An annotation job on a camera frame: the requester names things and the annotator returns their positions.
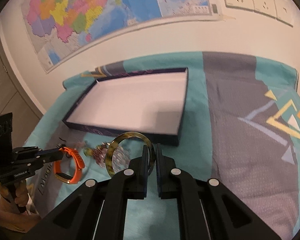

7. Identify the orange smart watch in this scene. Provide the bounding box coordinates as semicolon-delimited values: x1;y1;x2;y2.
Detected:
53;146;85;185

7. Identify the dark red bead bracelet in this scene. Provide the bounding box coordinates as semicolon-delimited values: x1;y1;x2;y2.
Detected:
93;142;113;166

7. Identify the tortoiseshell bangle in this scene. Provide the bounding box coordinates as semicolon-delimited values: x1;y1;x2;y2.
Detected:
105;132;156;177

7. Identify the clear crystal bead bracelet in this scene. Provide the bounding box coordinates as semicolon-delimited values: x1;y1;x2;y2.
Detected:
107;146;131;168

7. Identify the person's left hand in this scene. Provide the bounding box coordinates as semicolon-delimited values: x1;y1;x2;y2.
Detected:
0;180;29;214

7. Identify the teal grey patterned bedsheet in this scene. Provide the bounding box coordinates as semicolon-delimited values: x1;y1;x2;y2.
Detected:
25;52;300;239

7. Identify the navy tray box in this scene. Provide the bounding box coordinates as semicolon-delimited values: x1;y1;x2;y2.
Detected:
63;67;189;146

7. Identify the colourful wall map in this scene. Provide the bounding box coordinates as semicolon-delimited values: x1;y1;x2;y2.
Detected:
21;0;222;72

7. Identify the white wall switch right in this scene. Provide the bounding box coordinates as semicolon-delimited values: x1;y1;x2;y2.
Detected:
274;0;293;27

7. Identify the white wall socket middle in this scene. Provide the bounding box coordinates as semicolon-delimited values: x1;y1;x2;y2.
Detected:
253;0;276;18

